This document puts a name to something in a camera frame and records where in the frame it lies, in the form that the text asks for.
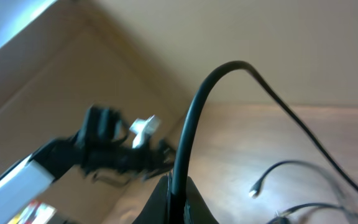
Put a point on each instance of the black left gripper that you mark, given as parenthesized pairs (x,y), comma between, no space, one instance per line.
(153,162)

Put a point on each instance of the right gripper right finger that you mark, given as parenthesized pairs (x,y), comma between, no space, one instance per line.
(196,210)

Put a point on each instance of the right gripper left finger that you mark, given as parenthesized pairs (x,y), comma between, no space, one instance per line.
(154,211)

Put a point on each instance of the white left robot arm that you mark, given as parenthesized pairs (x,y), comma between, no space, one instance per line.
(105,141)

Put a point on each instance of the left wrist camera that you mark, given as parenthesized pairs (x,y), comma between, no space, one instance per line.
(143,129)

